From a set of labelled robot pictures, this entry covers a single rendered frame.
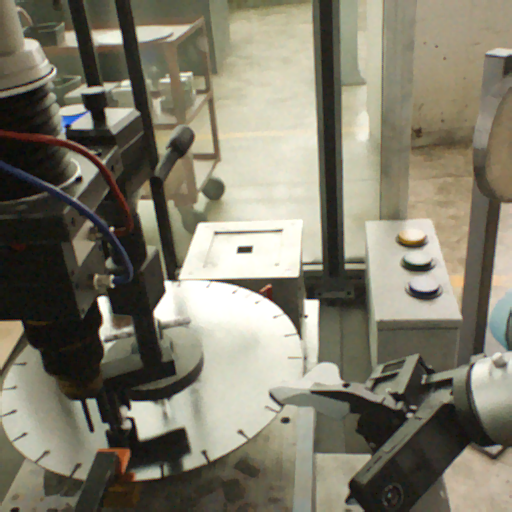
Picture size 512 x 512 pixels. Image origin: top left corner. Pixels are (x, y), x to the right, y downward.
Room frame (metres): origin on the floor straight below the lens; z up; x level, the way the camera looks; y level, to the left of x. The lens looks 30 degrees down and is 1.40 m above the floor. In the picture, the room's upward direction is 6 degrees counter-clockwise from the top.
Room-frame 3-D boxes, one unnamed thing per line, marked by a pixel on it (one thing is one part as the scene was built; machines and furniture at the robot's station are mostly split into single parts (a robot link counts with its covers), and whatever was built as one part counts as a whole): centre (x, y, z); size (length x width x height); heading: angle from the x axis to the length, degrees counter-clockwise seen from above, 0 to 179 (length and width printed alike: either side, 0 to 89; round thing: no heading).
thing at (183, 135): (0.51, 0.08, 1.21); 0.08 x 0.06 x 0.03; 172
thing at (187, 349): (0.56, 0.13, 0.96); 0.11 x 0.11 x 0.03
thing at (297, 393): (0.48, -0.05, 0.96); 0.09 x 0.06 x 0.03; 60
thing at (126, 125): (0.49, 0.11, 1.17); 0.06 x 0.05 x 0.20; 163
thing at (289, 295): (0.88, 0.02, 0.82); 0.18 x 0.18 x 0.15; 82
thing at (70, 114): (0.85, 0.22, 1.14); 0.05 x 0.04 x 0.03; 82
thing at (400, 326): (0.79, -0.22, 0.82); 0.28 x 0.11 x 0.15; 172
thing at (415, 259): (0.79, -0.24, 0.90); 0.04 x 0.04 x 0.02
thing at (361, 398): (0.44, -0.08, 0.97); 0.09 x 0.02 x 0.05; 60
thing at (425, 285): (0.72, -0.23, 0.90); 0.04 x 0.04 x 0.02
